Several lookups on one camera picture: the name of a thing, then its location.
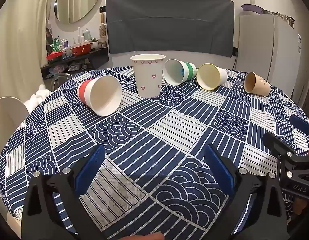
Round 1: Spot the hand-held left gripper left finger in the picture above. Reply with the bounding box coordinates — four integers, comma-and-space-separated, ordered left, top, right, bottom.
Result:
21, 144, 106, 240

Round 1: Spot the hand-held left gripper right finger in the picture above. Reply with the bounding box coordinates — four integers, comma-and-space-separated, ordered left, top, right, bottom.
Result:
204, 143, 289, 240

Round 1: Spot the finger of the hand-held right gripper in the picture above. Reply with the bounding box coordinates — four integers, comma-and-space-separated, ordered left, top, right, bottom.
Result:
290, 114, 309, 140
263, 132, 295, 161

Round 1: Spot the brown paper cup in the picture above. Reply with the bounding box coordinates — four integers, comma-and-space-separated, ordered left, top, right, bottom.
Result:
244, 72, 271, 97

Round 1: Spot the red striped paper cup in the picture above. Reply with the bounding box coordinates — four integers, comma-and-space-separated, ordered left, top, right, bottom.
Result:
77, 75, 123, 117

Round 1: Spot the yellow paper cup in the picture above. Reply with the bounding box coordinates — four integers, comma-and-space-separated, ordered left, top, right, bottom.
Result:
196, 63, 228, 91

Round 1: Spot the heart print paper cup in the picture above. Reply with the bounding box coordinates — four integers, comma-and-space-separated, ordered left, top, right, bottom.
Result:
130, 54, 166, 99

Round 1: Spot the green striped paper cup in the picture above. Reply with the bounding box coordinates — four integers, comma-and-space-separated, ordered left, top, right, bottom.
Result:
163, 59, 197, 86

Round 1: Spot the person's left hand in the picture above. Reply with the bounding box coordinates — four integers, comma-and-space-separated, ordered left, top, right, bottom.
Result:
129, 232, 165, 240

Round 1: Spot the blue white patterned tablecloth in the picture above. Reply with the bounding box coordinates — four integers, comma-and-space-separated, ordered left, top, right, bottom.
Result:
0, 66, 309, 240

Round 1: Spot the white refrigerator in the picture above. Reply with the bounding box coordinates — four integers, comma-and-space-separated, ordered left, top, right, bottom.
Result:
235, 14, 302, 98

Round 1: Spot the white fluffy cloth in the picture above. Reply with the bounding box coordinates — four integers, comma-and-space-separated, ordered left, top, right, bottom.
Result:
24, 84, 54, 111

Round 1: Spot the clear plastic chair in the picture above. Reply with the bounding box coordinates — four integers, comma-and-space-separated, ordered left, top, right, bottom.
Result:
51, 72, 74, 91

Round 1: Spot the white chair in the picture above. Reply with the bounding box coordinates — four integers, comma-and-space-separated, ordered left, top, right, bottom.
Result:
0, 96, 30, 128

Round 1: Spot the black shelf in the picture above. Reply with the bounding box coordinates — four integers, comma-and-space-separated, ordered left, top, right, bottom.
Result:
41, 47, 110, 80

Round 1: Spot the red basket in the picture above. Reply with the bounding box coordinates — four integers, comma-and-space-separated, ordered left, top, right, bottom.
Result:
46, 52, 64, 62

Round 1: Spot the red dotted bowl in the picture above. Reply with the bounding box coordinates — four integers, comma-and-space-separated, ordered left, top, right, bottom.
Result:
71, 43, 93, 56

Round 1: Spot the purple basin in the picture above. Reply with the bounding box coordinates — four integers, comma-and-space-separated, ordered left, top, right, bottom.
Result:
241, 4, 265, 15

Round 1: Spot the green bag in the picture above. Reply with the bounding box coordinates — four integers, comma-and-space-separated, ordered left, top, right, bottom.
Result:
51, 38, 62, 53

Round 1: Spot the wooden hairbrush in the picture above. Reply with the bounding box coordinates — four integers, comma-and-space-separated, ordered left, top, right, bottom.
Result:
99, 12, 106, 39

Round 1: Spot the cream curtain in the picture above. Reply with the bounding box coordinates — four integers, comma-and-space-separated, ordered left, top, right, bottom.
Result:
0, 0, 60, 105

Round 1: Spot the dark grey cloth cover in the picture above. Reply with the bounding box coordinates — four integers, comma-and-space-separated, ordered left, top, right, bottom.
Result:
105, 0, 235, 58

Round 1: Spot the oval wall mirror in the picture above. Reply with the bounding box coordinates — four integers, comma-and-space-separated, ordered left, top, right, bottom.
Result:
54, 0, 104, 25

